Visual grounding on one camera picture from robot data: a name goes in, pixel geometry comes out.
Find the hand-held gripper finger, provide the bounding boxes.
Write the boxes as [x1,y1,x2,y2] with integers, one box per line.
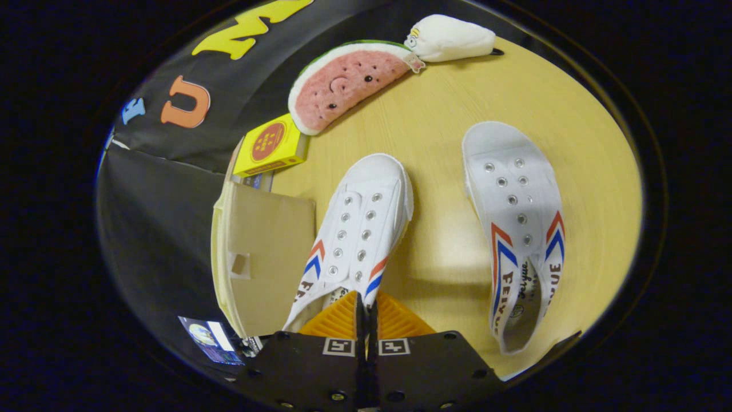
[234,291,367,412]
[369,291,504,412]

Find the white canvas shoe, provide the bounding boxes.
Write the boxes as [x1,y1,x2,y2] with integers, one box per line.
[282,153,414,334]
[462,121,566,355]

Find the cream fabric storage box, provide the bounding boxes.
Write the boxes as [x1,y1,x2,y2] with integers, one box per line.
[210,180,317,339]

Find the dark printed leaflet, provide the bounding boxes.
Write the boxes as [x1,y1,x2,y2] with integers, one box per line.
[178,315,245,366]

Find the beige book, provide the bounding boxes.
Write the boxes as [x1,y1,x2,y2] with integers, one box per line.
[225,137,244,184]

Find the yellow book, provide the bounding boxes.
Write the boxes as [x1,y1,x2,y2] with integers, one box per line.
[232,113,311,179]

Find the watermelon slice plush toy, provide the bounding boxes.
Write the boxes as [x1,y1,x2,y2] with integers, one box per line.
[287,39,427,137]

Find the white plush toy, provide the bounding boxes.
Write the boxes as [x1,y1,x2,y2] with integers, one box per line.
[404,14,505,63]

